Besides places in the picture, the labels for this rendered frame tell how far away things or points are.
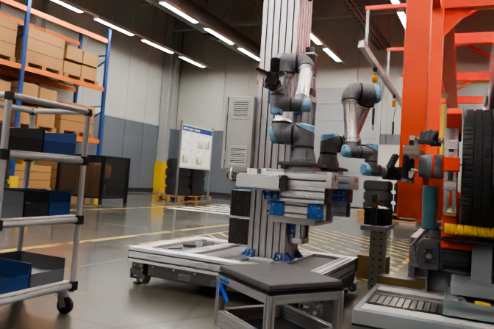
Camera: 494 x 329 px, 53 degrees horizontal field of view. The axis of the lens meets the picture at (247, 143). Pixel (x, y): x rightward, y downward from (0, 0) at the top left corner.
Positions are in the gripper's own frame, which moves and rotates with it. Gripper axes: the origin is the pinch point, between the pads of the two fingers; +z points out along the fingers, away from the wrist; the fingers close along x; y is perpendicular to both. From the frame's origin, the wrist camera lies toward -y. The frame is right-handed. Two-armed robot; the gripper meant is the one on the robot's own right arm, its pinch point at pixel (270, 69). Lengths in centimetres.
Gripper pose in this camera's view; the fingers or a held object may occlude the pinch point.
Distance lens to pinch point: 239.7
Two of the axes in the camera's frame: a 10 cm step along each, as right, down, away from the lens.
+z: -2.0, -0.8, -9.8
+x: -9.6, -1.9, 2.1
